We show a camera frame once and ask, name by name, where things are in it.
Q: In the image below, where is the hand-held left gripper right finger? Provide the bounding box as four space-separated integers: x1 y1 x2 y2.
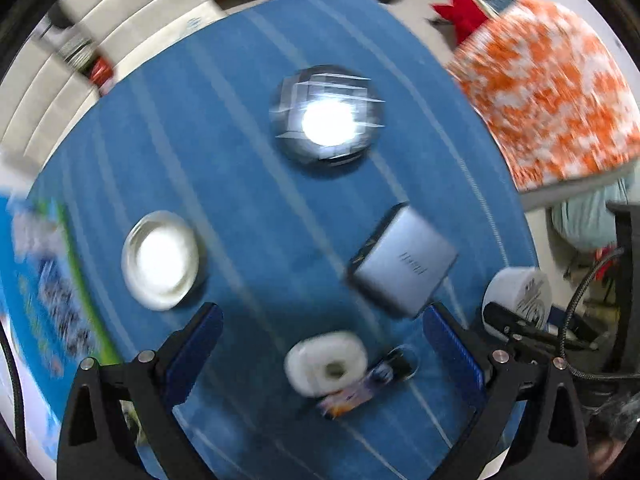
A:
422 302 591 480

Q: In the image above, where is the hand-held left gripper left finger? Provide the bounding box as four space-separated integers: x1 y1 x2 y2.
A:
57 302 224 480

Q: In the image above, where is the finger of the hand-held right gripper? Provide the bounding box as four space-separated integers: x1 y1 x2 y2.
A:
484 302 556 343

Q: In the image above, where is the white round tin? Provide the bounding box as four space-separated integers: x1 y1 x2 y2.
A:
482 266 552 332

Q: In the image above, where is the small colourful tube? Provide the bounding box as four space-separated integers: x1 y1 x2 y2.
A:
320 346 420 420

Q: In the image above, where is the silver round tin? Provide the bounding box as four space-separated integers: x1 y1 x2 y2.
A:
121 211 201 311

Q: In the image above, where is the dark grey square box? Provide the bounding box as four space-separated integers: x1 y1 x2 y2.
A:
346 202 459 320

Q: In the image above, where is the white earbud case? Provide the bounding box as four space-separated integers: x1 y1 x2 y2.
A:
284 331 368 400

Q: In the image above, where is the blue cardboard box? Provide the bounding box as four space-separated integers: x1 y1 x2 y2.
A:
0 199 122 463

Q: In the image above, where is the black patterned round tin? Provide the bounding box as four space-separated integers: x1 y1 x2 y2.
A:
269 65 387 167

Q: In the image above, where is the small red cloth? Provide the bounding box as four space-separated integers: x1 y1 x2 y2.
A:
594 245 623 281

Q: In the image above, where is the teal cloth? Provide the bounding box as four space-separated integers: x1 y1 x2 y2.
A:
551 180 631 252

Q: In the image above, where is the blue striped blanket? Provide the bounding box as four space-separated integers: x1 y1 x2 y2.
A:
25 0 540 480

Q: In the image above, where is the orange floral chair cover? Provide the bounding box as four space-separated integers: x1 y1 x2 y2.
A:
445 0 640 193

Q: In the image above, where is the white padded chair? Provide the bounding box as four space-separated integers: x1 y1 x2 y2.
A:
0 52 101 163
75 0 228 78

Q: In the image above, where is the braided black cable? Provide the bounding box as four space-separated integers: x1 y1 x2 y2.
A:
555 246 640 380

